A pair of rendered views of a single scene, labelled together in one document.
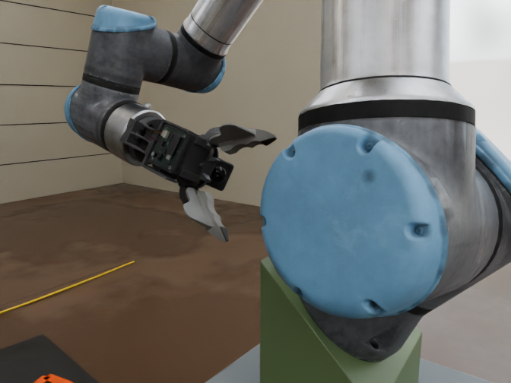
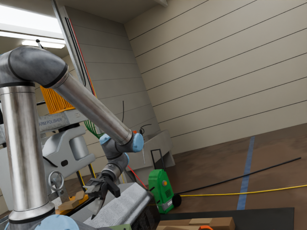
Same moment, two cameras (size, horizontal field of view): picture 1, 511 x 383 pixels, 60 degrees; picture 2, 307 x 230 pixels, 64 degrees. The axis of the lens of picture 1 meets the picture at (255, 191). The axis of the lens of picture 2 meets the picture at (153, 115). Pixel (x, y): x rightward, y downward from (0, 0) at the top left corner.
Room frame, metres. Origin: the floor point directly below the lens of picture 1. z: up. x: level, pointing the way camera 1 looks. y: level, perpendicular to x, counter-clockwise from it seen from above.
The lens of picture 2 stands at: (0.75, -1.08, 1.48)
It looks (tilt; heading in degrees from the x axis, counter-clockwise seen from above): 2 degrees down; 79
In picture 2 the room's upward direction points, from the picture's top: 19 degrees counter-clockwise
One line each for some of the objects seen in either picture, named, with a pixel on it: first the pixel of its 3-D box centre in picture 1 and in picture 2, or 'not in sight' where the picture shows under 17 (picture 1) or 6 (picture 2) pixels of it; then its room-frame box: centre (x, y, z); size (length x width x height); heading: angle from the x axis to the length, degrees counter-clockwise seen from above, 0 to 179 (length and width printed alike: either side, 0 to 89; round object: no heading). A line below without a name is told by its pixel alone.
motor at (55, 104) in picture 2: not in sight; (57, 92); (0.42, 1.36, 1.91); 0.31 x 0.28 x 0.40; 150
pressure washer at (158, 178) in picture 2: not in sight; (157, 180); (1.17, 2.48, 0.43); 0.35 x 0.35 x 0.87; 32
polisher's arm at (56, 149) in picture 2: not in sight; (60, 160); (0.29, 1.13, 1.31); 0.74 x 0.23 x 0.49; 60
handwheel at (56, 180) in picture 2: not in sight; (52, 181); (0.25, 0.84, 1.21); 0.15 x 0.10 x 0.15; 60
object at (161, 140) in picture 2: not in sight; (151, 157); (1.45, 4.38, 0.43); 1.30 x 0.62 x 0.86; 53
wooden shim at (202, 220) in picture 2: not in sight; (200, 221); (1.35, 1.49, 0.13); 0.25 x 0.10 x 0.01; 136
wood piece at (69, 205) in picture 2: not in sight; (68, 205); (0.11, 1.63, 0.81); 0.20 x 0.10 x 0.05; 145
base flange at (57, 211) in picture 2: not in sight; (59, 207); (-0.04, 1.84, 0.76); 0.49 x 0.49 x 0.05; 47
